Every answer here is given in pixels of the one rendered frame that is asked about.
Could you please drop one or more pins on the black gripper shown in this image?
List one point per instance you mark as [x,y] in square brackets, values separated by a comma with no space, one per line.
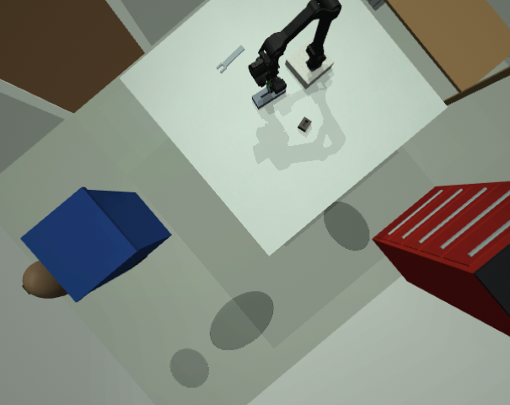
[278,85]

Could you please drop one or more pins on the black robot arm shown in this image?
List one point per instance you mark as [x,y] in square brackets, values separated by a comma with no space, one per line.
[275,45]

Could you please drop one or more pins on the grey forked flat bar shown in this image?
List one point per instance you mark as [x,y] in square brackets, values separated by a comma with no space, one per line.
[230,58]

